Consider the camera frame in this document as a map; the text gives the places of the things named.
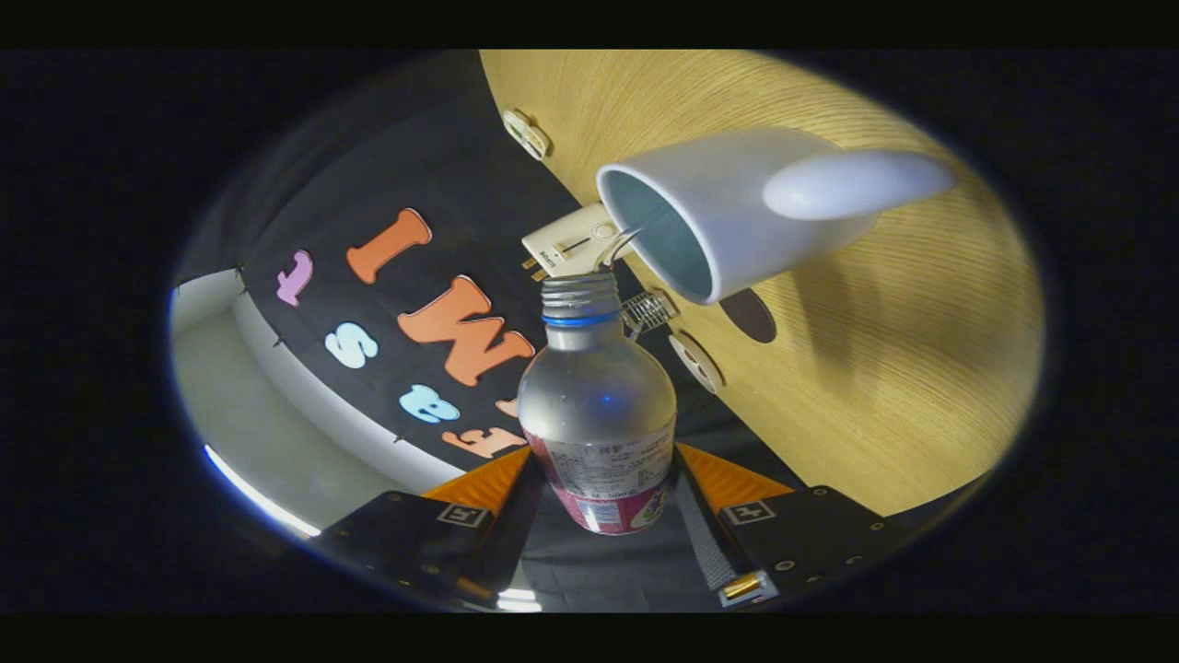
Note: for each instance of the white cup with blue inside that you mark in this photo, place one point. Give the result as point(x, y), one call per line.
point(728, 193)

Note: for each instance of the small ceiling light panel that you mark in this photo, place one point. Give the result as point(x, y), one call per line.
point(520, 601)

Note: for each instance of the white oval plate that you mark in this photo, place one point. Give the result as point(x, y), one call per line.
point(695, 362)

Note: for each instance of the black backdrop cloth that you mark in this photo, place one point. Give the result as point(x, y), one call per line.
point(368, 184)

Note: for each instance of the round dark brown coaster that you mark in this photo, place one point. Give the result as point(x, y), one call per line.
point(748, 316)

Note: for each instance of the white divided condiment dish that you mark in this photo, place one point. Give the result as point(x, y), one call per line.
point(527, 134)

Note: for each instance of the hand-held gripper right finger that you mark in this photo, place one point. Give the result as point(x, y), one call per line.
point(711, 548)

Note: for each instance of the toast slices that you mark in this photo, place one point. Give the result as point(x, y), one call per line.
point(534, 270)

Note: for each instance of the large ceiling light panel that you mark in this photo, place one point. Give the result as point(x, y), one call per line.
point(262, 502)

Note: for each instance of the wooden table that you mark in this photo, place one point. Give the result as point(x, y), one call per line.
point(875, 368)

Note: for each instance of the silver bottle with pink label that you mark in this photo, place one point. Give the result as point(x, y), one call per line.
point(594, 405)

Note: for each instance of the white toaster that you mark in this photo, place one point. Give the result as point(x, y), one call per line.
point(576, 238)

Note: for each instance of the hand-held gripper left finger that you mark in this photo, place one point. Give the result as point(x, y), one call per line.
point(405, 534)

